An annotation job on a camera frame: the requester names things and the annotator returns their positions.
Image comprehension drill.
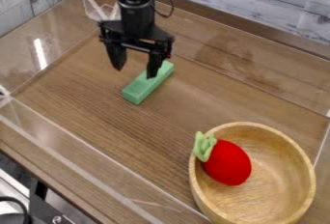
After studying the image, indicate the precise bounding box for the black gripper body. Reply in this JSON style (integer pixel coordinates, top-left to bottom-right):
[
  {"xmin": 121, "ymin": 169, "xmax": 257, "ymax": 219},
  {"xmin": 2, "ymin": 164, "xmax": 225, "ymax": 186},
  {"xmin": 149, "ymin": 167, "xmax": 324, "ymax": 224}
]
[{"xmin": 98, "ymin": 20, "xmax": 173, "ymax": 58}]

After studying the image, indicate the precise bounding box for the black table leg frame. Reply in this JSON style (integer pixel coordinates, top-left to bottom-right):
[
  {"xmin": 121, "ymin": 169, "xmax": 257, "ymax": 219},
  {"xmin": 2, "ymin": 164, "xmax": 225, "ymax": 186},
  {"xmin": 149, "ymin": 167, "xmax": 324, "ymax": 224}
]
[{"xmin": 28, "ymin": 179, "xmax": 74, "ymax": 224}]

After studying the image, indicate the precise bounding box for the black cable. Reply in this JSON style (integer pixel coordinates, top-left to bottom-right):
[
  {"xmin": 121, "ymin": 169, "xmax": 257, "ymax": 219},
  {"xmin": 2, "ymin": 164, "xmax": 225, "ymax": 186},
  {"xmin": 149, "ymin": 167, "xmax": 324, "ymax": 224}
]
[{"xmin": 152, "ymin": 0, "xmax": 176, "ymax": 19}]

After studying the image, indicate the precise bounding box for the brown wooden bowl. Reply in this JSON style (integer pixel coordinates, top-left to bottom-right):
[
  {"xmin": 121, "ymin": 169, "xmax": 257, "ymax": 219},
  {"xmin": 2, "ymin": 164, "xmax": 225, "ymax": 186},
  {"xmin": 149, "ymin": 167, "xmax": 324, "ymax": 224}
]
[{"xmin": 188, "ymin": 122, "xmax": 315, "ymax": 224}]

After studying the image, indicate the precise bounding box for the red plush strawberry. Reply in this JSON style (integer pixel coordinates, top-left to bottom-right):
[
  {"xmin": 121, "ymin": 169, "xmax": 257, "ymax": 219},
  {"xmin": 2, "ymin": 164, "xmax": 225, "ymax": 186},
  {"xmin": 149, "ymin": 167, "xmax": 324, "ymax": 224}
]
[{"xmin": 193, "ymin": 131, "xmax": 251, "ymax": 186}]

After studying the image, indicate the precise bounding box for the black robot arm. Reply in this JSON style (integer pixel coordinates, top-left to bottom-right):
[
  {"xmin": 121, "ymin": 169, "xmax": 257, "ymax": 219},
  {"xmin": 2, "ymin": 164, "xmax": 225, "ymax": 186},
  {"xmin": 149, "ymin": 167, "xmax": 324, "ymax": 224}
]
[{"xmin": 97, "ymin": 0, "xmax": 173, "ymax": 78}]

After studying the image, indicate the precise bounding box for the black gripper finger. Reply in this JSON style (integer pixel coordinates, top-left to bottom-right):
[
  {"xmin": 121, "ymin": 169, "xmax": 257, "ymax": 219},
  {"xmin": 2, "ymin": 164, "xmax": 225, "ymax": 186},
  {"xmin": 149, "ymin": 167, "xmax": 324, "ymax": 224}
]
[
  {"xmin": 104, "ymin": 40, "xmax": 126, "ymax": 70},
  {"xmin": 147, "ymin": 51, "xmax": 164, "ymax": 78}
]

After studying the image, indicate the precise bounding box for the green foam stick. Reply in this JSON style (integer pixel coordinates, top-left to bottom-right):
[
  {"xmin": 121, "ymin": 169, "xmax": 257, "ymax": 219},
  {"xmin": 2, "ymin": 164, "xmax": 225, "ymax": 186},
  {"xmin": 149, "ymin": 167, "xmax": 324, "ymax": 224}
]
[{"xmin": 121, "ymin": 61, "xmax": 173, "ymax": 104}]

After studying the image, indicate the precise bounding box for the clear acrylic tray wall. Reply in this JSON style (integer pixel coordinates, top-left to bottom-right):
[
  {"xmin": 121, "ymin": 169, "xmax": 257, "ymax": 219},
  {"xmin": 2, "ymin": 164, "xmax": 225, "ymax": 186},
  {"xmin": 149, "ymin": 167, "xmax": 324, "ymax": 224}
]
[{"xmin": 0, "ymin": 0, "xmax": 330, "ymax": 224}]

